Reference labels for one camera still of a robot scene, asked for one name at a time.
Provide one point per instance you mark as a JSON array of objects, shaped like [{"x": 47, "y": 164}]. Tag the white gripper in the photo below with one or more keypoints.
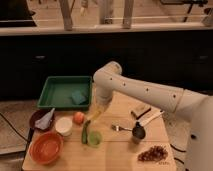
[{"x": 103, "y": 99}]

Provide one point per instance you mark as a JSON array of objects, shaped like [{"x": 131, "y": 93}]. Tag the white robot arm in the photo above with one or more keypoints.
[{"x": 194, "y": 107}]

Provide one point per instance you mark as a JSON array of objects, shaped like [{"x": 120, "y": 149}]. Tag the green plastic cup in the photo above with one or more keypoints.
[{"x": 94, "y": 138}]

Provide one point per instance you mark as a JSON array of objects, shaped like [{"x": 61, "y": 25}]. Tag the white small cup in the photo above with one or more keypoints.
[{"x": 64, "y": 126}]

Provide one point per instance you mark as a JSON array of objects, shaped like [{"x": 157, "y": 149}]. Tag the black metal cup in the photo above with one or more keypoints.
[{"x": 138, "y": 133}]

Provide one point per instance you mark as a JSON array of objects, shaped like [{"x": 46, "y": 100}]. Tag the teal sponge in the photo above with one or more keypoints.
[{"x": 78, "y": 98}]

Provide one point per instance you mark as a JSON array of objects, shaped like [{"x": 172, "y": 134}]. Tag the orange round fruit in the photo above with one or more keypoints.
[{"x": 78, "y": 118}]

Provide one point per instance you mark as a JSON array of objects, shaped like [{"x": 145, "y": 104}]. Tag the green plastic tray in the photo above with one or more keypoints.
[{"x": 57, "y": 92}]

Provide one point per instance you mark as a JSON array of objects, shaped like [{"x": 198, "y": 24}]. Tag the silver fork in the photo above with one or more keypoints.
[{"x": 119, "y": 128}]

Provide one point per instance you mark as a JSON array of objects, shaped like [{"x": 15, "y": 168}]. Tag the brown rectangular block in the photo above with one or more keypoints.
[{"x": 139, "y": 111}]

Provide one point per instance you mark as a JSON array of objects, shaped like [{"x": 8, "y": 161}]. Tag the wooden cutting board table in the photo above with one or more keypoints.
[{"x": 116, "y": 151}]

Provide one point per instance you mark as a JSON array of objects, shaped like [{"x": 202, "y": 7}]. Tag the green cucumber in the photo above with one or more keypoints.
[{"x": 85, "y": 132}]

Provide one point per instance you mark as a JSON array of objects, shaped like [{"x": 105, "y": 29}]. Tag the grey crumpled cloth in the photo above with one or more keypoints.
[{"x": 45, "y": 121}]

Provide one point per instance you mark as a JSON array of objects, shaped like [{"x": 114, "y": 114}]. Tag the dark brown bowl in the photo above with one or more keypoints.
[{"x": 38, "y": 115}]

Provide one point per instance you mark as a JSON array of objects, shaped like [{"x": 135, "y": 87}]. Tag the orange plastic bowl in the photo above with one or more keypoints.
[{"x": 46, "y": 148}]

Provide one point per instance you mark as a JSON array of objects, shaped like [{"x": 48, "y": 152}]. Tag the bunch of dark grapes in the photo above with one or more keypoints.
[{"x": 155, "y": 153}]

